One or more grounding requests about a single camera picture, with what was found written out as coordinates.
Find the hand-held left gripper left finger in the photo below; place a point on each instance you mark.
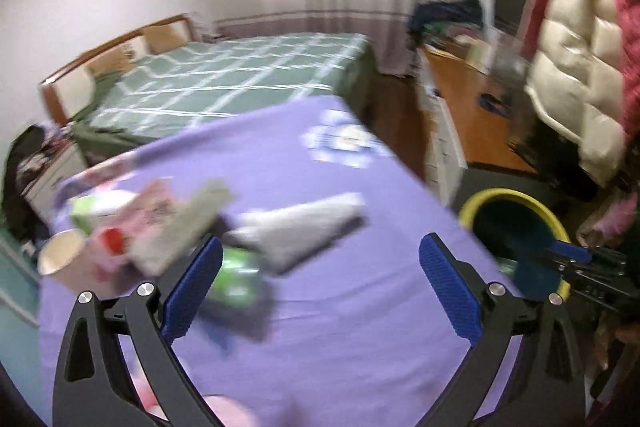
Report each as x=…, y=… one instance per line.
x=192, y=287

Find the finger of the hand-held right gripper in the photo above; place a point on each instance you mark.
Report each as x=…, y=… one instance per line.
x=570, y=252

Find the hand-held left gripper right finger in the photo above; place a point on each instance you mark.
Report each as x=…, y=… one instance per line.
x=447, y=287

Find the green plastic bag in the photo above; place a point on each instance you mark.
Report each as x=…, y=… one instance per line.
x=240, y=277

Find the olive grey cloth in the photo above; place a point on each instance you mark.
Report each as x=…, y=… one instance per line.
x=185, y=222

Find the yellow-rimmed dark bin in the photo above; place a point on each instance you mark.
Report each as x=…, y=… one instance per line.
x=500, y=217

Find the pink floral garment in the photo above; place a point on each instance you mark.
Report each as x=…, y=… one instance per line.
x=615, y=217

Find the purple floral cloth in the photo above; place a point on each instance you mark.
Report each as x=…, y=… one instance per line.
x=350, y=307

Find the pale green tissue pack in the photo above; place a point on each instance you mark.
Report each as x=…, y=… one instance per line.
x=97, y=209

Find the rolled white towel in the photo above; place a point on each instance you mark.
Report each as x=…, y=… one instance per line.
x=305, y=227

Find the cream cup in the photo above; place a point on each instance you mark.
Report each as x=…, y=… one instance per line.
x=62, y=257

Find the wooden desk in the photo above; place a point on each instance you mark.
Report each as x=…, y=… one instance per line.
x=475, y=132

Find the blue object on dresser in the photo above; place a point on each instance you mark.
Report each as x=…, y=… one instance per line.
x=492, y=104

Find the white nightstand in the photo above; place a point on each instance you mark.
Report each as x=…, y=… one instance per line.
x=55, y=172

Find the white down jacket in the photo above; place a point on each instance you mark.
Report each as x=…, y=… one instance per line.
x=575, y=72

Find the dark hanging clothing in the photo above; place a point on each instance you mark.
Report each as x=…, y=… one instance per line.
x=22, y=187

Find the green checked quilt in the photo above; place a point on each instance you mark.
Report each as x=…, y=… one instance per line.
x=240, y=77

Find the wooden bed headboard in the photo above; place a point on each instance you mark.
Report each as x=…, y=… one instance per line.
x=70, y=87

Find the red quilted jacket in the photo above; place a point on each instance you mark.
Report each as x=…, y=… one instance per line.
x=620, y=7

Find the pile of clothes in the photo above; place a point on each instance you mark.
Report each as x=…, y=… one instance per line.
x=445, y=19

